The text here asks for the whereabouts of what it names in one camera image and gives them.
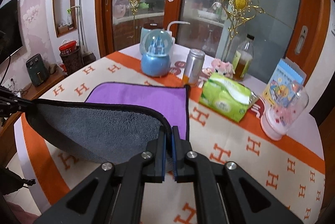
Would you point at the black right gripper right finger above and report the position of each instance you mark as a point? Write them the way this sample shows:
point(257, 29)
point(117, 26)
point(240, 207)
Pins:
point(225, 193)

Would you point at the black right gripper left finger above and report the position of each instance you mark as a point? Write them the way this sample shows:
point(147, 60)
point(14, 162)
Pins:
point(112, 193)

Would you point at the grey purple microfibre towel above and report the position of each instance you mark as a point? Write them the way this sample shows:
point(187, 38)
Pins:
point(114, 123)

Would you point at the orange beige H-pattern table cloth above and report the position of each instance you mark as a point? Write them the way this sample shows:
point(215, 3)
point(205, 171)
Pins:
point(292, 169)

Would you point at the pink dome ornament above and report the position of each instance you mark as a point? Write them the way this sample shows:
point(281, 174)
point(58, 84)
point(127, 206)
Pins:
point(278, 119)

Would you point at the green tissue pack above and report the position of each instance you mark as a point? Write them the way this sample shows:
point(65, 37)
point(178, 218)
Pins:
point(227, 97)

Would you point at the silver orange drink can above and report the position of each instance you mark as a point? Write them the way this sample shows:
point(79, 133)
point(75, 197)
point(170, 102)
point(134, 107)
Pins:
point(193, 67)

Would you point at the pink flower brick toy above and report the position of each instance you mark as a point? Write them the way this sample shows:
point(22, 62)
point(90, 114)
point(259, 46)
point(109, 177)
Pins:
point(223, 68)

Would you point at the blue cartoon duck box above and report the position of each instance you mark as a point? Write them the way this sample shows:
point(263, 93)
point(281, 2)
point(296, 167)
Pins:
point(278, 89)

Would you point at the blue castle snow globe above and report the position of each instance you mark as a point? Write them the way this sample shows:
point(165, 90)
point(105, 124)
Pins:
point(155, 49)

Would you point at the dark woven waste basket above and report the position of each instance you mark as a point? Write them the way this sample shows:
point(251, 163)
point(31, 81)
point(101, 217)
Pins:
point(73, 61)

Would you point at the glass bottle with amber liquid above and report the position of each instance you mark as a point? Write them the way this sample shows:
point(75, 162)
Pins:
point(243, 57)

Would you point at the dark green air fryer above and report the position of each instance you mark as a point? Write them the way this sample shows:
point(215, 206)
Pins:
point(37, 70)

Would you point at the red plastic container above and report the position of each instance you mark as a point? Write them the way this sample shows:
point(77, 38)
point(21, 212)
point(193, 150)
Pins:
point(68, 47)

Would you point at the light blue lidded canister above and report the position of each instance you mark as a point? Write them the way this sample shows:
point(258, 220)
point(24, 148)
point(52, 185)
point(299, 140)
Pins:
point(147, 28)

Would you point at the black television screen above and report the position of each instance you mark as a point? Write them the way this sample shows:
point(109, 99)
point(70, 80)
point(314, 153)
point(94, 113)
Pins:
point(10, 33)

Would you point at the wooden glass sliding door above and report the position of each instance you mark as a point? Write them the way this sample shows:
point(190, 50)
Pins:
point(294, 29)

